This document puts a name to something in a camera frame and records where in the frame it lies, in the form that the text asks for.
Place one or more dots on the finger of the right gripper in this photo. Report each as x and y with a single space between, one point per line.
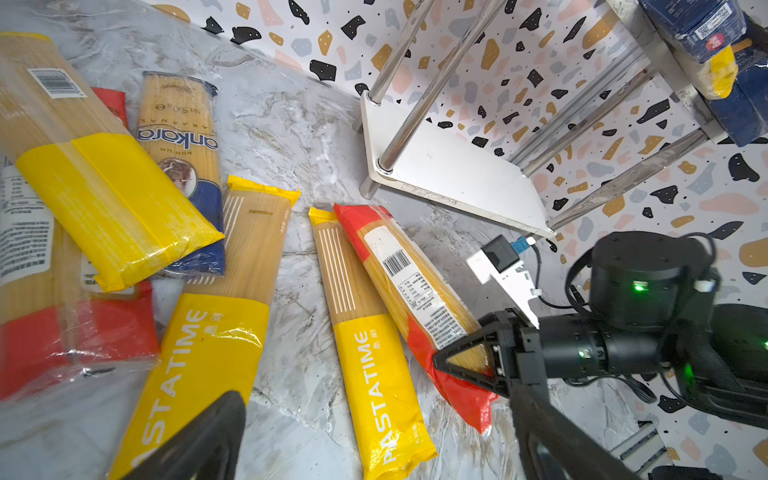
484 358

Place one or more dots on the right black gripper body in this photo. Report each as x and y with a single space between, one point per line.
582 351

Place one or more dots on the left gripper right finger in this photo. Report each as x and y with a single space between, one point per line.
553 447

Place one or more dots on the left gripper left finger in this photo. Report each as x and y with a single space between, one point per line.
206 448

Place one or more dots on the red clear spaghetti bag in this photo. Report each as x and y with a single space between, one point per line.
426 310

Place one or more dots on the yellow pasta bag with barcode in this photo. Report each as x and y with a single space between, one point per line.
108 194

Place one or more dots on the blue Barilla pasta box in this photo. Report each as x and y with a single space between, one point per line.
743 114

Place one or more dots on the blue spaghetti box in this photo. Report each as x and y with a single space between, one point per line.
698 28

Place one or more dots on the yellow Pastatime spaghetti bag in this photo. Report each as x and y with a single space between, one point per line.
715 78

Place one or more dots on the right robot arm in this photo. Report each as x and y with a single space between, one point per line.
652 309

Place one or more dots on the small red pasta bag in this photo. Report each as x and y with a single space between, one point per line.
56 322

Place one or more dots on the white two-tier metal shelf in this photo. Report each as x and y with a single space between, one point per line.
406 153

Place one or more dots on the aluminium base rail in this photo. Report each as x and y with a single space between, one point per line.
643 451

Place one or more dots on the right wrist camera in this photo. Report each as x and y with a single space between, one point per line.
497 260

